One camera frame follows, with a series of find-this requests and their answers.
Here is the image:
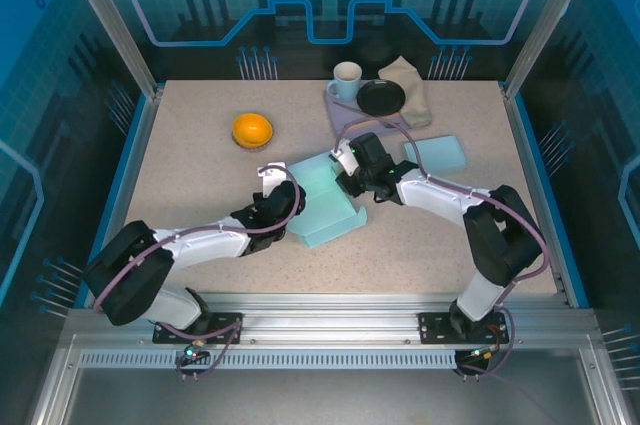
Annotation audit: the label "light blue paper box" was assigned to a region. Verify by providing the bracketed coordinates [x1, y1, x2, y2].
[402, 134, 469, 175]
[286, 153, 369, 250]

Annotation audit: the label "lavender plastic tray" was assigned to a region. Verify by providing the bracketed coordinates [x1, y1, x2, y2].
[322, 78, 409, 140]

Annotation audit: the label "black round plate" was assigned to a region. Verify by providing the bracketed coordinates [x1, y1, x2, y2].
[356, 79, 407, 116]

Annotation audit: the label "pale blue mug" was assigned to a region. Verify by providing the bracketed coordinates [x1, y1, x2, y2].
[325, 61, 364, 102]

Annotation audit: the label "beige cloth napkin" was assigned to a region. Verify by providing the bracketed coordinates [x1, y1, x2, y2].
[377, 55, 434, 129]

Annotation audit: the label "orange bowl with patterned outside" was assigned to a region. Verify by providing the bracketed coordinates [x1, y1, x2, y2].
[230, 113, 275, 151]

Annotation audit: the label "grey metal front panel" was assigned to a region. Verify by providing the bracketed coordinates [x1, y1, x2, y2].
[29, 334, 626, 425]

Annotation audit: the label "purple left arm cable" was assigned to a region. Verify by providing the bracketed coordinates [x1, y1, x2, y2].
[92, 164, 307, 382]

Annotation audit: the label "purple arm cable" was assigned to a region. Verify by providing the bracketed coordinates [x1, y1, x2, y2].
[92, 164, 307, 382]
[333, 115, 549, 382]

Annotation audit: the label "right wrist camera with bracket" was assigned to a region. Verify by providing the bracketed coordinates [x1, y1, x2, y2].
[328, 139, 359, 175]

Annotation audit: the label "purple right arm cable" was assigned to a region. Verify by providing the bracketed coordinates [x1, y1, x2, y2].
[333, 115, 549, 382]

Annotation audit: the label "aluminium mounting rail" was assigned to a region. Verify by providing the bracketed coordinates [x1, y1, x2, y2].
[64, 293, 601, 346]

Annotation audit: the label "aluminium table side rail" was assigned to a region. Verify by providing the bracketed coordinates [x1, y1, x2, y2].
[502, 87, 577, 307]
[82, 87, 164, 309]

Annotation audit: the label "slotted grey cable duct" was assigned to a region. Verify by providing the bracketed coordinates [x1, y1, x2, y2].
[78, 350, 461, 371]

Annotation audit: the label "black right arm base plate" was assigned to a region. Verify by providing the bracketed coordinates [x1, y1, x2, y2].
[417, 311, 511, 346]

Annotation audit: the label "cable connector with green light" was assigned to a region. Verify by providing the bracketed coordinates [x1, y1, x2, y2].
[467, 344, 501, 362]
[180, 339, 210, 362]

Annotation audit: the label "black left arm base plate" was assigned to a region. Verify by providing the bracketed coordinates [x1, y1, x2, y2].
[152, 312, 245, 346]

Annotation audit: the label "aluminium frame post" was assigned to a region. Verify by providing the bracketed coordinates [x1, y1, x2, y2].
[54, 0, 164, 99]
[502, 0, 607, 99]

